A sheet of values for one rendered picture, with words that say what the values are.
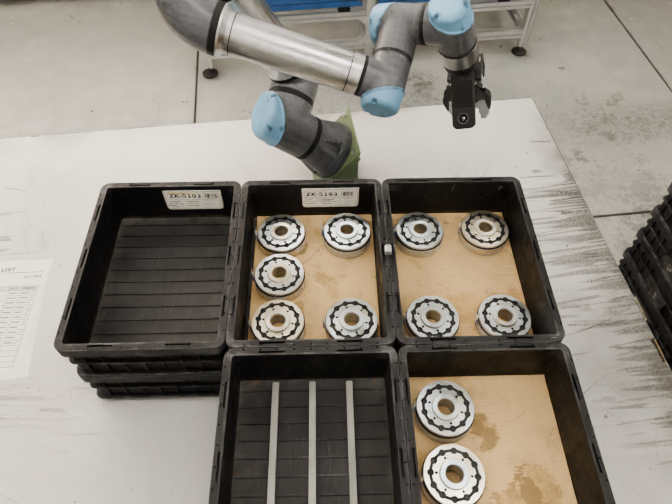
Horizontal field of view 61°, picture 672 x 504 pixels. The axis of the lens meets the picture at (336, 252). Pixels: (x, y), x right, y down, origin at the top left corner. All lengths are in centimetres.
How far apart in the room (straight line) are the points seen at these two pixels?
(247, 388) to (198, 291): 24
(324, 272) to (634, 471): 71
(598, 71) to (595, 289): 209
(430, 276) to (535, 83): 211
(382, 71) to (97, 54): 256
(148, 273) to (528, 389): 80
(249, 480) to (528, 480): 47
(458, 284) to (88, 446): 81
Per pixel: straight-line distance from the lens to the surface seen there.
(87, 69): 339
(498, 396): 111
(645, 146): 303
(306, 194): 124
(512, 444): 108
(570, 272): 147
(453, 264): 123
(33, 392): 136
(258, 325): 111
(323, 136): 143
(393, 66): 109
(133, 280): 126
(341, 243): 121
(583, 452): 104
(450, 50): 114
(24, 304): 149
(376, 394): 107
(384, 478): 103
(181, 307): 119
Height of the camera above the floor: 182
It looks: 53 degrees down
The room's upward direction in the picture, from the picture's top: straight up
